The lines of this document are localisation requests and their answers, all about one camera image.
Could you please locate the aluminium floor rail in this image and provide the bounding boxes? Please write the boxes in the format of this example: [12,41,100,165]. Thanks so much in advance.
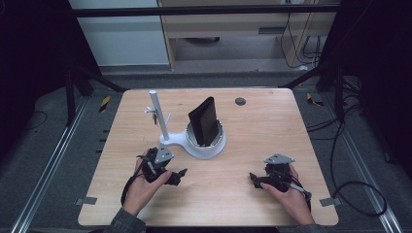
[324,91,404,233]
[9,96,89,233]

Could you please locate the hand-held gripper cable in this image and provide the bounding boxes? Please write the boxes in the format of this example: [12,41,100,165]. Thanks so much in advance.
[286,176,313,212]
[120,154,152,207]

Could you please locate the person's right hand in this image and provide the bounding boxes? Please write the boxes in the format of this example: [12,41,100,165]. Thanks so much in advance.
[260,164,316,226]

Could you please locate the white key stand with hooks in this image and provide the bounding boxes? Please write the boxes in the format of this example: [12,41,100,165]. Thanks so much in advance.
[144,89,227,160]

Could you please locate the yellow black floor tape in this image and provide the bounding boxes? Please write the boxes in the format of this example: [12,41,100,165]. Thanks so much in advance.
[98,95,112,114]
[305,92,325,107]

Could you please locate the grey tape piece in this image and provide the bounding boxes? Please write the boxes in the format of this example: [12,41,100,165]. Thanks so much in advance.
[319,197,342,208]
[75,196,98,207]

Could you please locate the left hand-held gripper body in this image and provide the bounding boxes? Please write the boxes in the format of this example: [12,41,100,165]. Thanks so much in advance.
[141,144,175,183]

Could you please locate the black metal stand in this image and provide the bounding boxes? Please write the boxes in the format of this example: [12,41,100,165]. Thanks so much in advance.
[64,62,129,127]
[278,62,347,122]

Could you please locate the person's left hand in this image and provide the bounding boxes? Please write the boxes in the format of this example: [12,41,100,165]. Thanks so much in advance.
[122,149,173,216]

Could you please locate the left hand-held gripper cable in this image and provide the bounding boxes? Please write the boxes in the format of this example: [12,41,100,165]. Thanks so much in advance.
[120,154,152,207]

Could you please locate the black curtain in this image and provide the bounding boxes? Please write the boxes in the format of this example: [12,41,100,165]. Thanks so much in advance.
[317,0,412,181]
[0,0,103,163]

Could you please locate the white bowl with silver rim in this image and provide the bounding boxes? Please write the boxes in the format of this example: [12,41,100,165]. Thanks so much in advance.
[185,118,225,150]

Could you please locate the thin black floor cable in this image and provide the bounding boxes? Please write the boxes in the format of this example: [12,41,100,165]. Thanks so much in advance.
[23,111,49,131]

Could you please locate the black floor cable loop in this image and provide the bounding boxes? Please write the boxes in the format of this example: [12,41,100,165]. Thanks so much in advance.
[305,93,389,217]

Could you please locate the right hand-held gripper cable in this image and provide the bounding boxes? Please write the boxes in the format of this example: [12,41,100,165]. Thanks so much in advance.
[286,176,313,212]

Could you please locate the white cabinet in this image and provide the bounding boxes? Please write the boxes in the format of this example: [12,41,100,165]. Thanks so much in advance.
[69,0,170,67]

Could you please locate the black wallet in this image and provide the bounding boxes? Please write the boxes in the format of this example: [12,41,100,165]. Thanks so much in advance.
[188,96,221,148]

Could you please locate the black horizontal bar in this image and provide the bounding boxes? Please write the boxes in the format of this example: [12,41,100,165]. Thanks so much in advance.
[72,4,339,18]

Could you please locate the black hanging cables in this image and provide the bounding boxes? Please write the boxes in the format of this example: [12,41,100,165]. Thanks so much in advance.
[280,13,323,71]

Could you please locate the light wooden desk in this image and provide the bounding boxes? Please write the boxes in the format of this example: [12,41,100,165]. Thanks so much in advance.
[157,0,339,71]

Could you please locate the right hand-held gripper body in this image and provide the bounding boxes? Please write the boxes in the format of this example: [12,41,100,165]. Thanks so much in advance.
[260,153,295,192]

